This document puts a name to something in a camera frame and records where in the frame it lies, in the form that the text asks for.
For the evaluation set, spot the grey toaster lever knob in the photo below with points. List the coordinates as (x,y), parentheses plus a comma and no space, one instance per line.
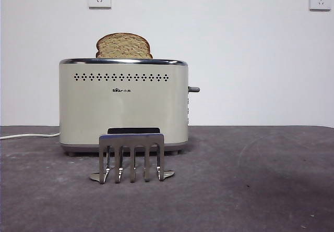
(194,89)

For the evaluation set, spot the cream steel two-slot toaster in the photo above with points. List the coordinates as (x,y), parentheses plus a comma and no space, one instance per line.
(122,112)

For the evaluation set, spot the brown wholegrain bread slice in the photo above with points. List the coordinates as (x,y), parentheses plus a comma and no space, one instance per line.
(124,47)

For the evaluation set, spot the shiny steel toast rack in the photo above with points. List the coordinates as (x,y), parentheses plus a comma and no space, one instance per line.
(130,140)

